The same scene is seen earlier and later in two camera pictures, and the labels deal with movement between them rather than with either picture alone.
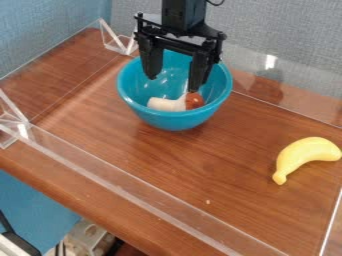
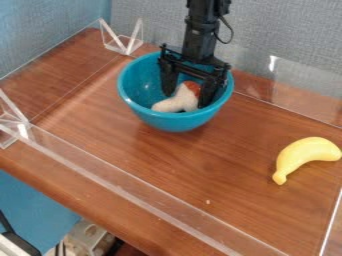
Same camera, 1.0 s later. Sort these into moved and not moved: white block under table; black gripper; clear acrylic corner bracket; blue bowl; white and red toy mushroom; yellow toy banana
Moved: white and red toy mushroom; black gripper
Not moved: clear acrylic corner bracket; yellow toy banana; white block under table; blue bowl
